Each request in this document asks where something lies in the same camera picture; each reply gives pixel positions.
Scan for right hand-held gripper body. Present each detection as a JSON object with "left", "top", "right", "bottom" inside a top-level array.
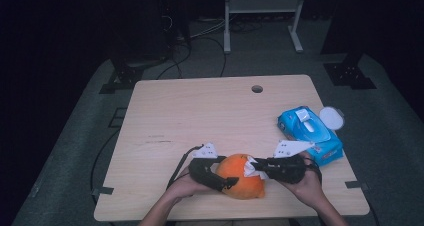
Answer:
[{"left": 265, "top": 139, "right": 316, "bottom": 185}]

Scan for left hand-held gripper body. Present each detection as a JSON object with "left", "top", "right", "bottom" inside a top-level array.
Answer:
[{"left": 187, "top": 142, "right": 225, "bottom": 192}]

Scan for orange plush toy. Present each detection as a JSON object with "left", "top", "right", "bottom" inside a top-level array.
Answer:
[{"left": 215, "top": 153, "right": 267, "bottom": 201}]

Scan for white wet wipe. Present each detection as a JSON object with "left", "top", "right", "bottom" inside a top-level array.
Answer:
[{"left": 243, "top": 155, "right": 270, "bottom": 181}]

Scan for blue wet wipe pack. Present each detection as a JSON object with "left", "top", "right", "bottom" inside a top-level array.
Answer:
[{"left": 277, "top": 104, "right": 346, "bottom": 167}]

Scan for person's left hand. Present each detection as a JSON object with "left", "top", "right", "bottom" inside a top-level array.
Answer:
[{"left": 164, "top": 165, "right": 215, "bottom": 204}]

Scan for person's right hand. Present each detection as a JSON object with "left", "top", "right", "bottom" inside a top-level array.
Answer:
[{"left": 280, "top": 151, "right": 323, "bottom": 208}]

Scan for dark tape strip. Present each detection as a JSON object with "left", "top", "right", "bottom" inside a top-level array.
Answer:
[
  {"left": 91, "top": 186, "right": 115, "bottom": 197},
  {"left": 344, "top": 180, "right": 370, "bottom": 191}
]

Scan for black stand base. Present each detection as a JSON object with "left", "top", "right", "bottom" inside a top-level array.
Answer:
[
  {"left": 320, "top": 47, "right": 378, "bottom": 91},
  {"left": 98, "top": 35, "right": 172, "bottom": 95}
]

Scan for white metal stand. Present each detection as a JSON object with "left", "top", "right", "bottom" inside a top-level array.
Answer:
[{"left": 223, "top": 0, "right": 309, "bottom": 55}]

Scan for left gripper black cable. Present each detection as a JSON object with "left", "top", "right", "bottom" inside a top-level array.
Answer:
[{"left": 165, "top": 144, "right": 205, "bottom": 191}]

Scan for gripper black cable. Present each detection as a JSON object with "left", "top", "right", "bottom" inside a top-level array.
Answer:
[
  {"left": 165, "top": 144, "right": 205, "bottom": 191},
  {"left": 303, "top": 156, "right": 323, "bottom": 184}
]

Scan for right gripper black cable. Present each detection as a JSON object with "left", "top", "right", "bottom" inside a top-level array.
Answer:
[{"left": 303, "top": 156, "right": 323, "bottom": 184}]

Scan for black floor cable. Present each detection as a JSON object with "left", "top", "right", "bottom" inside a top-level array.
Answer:
[
  {"left": 196, "top": 35, "right": 228, "bottom": 78},
  {"left": 155, "top": 39, "right": 193, "bottom": 81},
  {"left": 89, "top": 128, "right": 122, "bottom": 204}
]

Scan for white floor cables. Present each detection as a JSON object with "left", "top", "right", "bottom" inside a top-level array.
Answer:
[{"left": 190, "top": 17, "right": 228, "bottom": 40}]

